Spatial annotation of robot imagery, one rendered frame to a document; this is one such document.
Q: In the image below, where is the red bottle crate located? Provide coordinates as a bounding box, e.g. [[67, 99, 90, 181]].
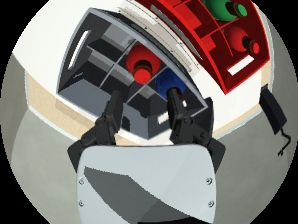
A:
[[135, 0, 270, 95]]

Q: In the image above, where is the blue bottle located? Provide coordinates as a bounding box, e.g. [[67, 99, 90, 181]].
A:
[[155, 67, 186, 101]]

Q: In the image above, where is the green bottle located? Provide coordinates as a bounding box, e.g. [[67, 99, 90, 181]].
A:
[[200, 0, 247, 21]]

